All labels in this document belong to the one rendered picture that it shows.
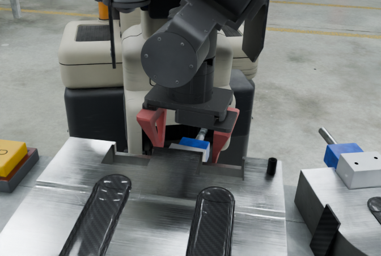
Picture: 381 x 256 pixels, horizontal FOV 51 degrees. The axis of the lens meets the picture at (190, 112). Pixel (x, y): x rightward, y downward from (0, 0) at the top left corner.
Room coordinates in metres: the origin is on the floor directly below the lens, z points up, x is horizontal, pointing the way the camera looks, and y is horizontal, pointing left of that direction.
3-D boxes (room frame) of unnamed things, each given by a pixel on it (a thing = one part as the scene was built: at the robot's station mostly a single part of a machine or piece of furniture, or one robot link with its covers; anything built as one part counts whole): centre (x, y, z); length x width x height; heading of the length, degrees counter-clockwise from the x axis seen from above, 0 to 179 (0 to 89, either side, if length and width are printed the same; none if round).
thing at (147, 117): (0.46, 0.03, 0.88); 0.07 x 0.07 x 0.09; 75
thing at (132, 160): (0.38, 0.07, 0.87); 0.05 x 0.05 x 0.04; 82
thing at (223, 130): (0.44, -0.02, 0.88); 0.07 x 0.07 x 0.09; 75
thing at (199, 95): (0.45, 0.00, 0.95); 0.10 x 0.07 x 0.07; 75
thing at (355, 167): (0.44, -0.21, 0.86); 0.13 x 0.05 x 0.05; 9
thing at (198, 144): (0.48, -0.01, 0.83); 0.13 x 0.05 x 0.05; 165
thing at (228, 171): (0.36, -0.04, 0.87); 0.05 x 0.05 x 0.04; 82
